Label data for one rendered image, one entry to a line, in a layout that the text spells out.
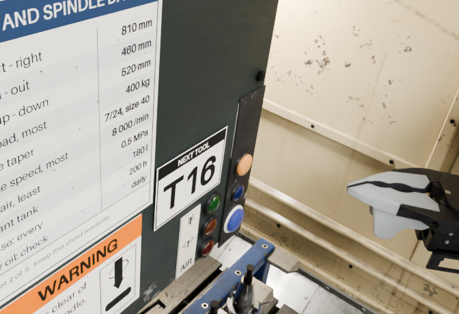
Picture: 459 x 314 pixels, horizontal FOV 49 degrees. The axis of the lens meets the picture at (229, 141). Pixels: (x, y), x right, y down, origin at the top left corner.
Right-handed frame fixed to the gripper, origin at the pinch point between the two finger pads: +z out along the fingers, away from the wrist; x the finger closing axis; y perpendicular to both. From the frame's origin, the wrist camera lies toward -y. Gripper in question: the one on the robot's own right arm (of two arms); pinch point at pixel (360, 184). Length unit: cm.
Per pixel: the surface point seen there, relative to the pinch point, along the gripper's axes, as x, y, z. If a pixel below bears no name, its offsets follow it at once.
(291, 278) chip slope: 66, 87, -9
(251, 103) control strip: 0.2, -7.5, 12.9
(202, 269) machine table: 59, 81, 19
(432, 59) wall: 60, 7, -24
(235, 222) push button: -0.5, 7.8, 12.5
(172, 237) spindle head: -8.9, 3.4, 18.4
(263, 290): 27, 49, 4
